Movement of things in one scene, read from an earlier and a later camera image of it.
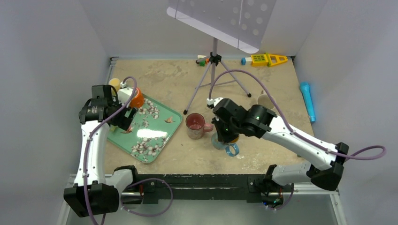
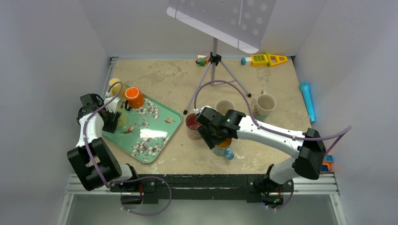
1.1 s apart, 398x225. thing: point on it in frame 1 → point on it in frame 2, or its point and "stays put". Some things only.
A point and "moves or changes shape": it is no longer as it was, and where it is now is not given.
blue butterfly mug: x=232 y=149 moves or changes shape
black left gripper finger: x=131 y=114 → x=110 y=127
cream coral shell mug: x=263 y=100 stays put
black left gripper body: x=119 y=118 → x=110 y=116
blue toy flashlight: x=305 y=90 stays put
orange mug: x=138 y=101 stays put
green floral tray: x=154 y=123 stays put
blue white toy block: x=244 y=59 stays put
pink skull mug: x=196 y=126 stays put
